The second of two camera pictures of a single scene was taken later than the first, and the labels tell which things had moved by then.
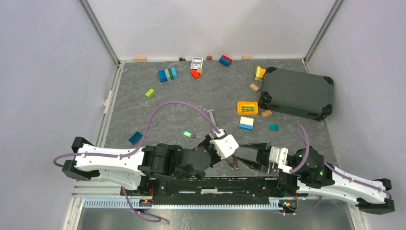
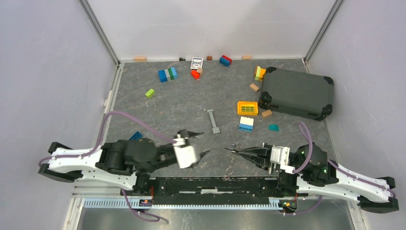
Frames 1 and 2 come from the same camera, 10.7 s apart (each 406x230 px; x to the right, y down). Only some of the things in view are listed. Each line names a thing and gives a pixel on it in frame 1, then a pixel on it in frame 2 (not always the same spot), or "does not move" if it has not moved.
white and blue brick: x=246 y=124 does not move
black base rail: x=179 y=190 does not move
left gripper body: x=209 y=146 to x=179 y=140
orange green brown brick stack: x=259 y=73 does not move
